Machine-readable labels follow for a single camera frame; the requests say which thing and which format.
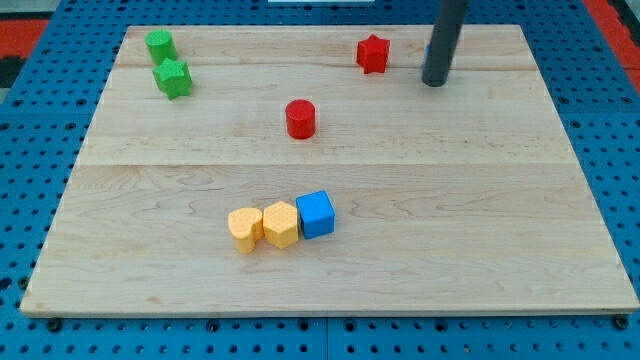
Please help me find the blue cube block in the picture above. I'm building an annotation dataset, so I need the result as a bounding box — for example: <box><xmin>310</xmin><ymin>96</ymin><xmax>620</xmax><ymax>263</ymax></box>
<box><xmin>296</xmin><ymin>190</ymin><xmax>335</xmax><ymax>239</ymax></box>

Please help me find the green star block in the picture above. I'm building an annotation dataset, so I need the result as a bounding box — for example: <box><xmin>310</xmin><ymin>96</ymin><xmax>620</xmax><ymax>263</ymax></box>
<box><xmin>152</xmin><ymin>58</ymin><xmax>192</xmax><ymax>100</ymax></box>

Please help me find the green cylinder block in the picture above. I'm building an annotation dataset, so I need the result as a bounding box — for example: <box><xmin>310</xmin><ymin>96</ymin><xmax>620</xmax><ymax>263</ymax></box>
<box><xmin>144</xmin><ymin>29</ymin><xmax>179</xmax><ymax>65</ymax></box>

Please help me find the red star block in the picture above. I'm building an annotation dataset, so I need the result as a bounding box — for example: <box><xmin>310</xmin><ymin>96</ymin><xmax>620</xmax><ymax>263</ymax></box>
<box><xmin>356</xmin><ymin>34</ymin><xmax>391</xmax><ymax>74</ymax></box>

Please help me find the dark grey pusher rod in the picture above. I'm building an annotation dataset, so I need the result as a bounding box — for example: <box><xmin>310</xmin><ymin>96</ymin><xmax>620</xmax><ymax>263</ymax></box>
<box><xmin>422</xmin><ymin>0</ymin><xmax>470</xmax><ymax>87</ymax></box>

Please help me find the yellow heart block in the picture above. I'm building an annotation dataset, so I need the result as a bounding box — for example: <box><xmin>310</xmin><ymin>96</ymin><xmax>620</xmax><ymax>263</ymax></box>
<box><xmin>227</xmin><ymin>207</ymin><xmax>264</xmax><ymax>254</ymax></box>

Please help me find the yellow hexagon block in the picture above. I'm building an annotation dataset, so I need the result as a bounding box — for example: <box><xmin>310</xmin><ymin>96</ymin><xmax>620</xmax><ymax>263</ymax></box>
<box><xmin>263</xmin><ymin>201</ymin><xmax>299</xmax><ymax>249</ymax></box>

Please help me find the light wooden board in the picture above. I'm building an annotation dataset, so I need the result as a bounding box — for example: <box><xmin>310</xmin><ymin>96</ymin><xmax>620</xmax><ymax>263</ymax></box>
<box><xmin>21</xmin><ymin>25</ymin><xmax>639</xmax><ymax>318</ymax></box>

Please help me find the red cylinder block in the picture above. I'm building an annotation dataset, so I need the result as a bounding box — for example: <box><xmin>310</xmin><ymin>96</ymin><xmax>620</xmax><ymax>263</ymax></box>
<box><xmin>285</xmin><ymin>99</ymin><xmax>316</xmax><ymax>140</ymax></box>

